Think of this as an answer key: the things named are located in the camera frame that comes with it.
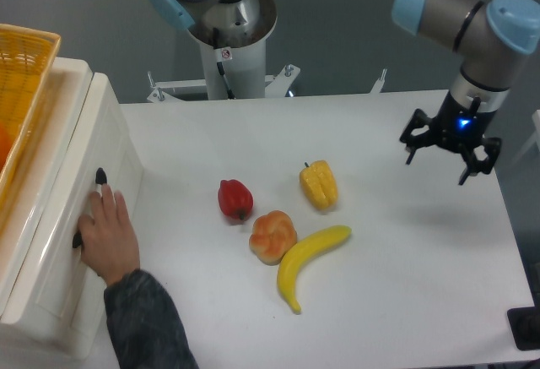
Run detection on grey sleeved forearm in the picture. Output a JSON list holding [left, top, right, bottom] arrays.
[[104, 269, 198, 368]]

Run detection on black device at edge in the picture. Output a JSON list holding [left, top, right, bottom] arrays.
[[507, 307, 540, 351]]

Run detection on yellow toy banana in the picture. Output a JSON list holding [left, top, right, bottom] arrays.
[[277, 225, 352, 314]]

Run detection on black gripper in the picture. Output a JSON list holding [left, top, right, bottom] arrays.
[[399, 92, 502, 186]]

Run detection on yellow toy pepper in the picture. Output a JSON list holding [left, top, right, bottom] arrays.
[[299, 160, 338, 210]]

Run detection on yellow woven basket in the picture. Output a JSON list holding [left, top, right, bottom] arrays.
[[1, 24, 62, 204]]

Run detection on white chair part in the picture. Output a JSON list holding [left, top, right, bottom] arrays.
[[508, 110, 539, 167]]

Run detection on orange bread roll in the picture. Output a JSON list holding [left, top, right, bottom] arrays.
[[249, 210, 297, 265]]

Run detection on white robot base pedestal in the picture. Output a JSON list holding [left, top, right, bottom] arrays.
[[146, 0, 278, 100]]

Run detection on person's hand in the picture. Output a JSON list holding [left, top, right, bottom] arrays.
[[78, 184, 140, 286]]

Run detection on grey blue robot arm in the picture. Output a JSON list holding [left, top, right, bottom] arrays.
[[391, 0, 539, 184]]

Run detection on white drawer cabinet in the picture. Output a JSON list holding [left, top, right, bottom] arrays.
[[1, 57, 143, 359]]

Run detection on red toy pepper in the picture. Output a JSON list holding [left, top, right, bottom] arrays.
[[218, 179, 254, 221]]

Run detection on white top drawer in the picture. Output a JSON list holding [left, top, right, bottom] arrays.
[[2, 72, 144, 360]]

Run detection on orange toy bread loaf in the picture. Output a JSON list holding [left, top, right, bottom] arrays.
[[0, 123, 12, 170]]

